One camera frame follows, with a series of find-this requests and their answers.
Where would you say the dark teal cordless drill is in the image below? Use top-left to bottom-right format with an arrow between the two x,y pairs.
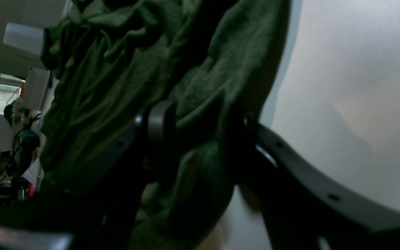
7,129 -> 40,201

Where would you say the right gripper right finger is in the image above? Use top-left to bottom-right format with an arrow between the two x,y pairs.
235,112 -> 400,250

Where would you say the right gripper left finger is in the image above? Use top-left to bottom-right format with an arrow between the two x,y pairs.
0,101 -> 177,250

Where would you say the dark green t-shirt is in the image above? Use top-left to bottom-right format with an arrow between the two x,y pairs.
40,0 -> 290,250

